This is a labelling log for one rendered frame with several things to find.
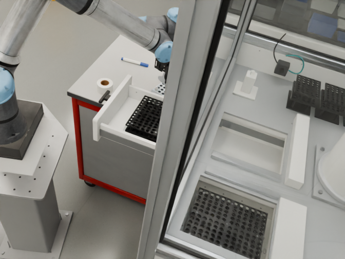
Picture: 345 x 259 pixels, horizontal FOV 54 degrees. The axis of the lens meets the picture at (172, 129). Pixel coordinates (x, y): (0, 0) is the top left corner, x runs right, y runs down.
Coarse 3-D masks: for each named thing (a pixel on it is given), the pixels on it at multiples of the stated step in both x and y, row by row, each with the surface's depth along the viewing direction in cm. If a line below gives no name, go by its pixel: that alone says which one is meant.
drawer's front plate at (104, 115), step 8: (128, 80) 133; (120, 88) 129; (128, 88) 137; (112, 96) 125; (120, 96) 130; (104, 104) 122; (112, 104) 125; (120, 104) 134; (104, 112) 120; (112, 112) 128; (96, 120) 116; (104, 120) 123; (96, 128) 119; (96, 136) 122
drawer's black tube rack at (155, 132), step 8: (144, 104) 129; (152, 104) 130; (160, 104) 130; (144, 112) 126; (152, 112) 127; (160, 112) 127; (136, 120) 127; (144, 120) 123; (152, 120) 128; (128, 128) 124; (136, 128) 120; (144, 128) 120; (152, 128) 121; (144, 136) 122; (152, 136) 122
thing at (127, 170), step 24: (120, 48) 175; (144, 48) 178; (96, 72) 159; (120, 72) 162; (144, 72) 165; (72, 96) 149; (96, 96) 149; (96, 144) 170; (120, 144) 163; (96, 168) 185; (120, 168) 177; (144, 168) 170; (120, 192) 192; (144, 192) 184
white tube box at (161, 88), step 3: (159, 84) 154; (162, 84) 155; (159, 87) 153; (162, 87) 153; (153, 90) 151; (156, 90) 151; (159, 90) 151; (162, 90) 152; (156, 93) 151; (159, 93) 150; (162, 93) 151
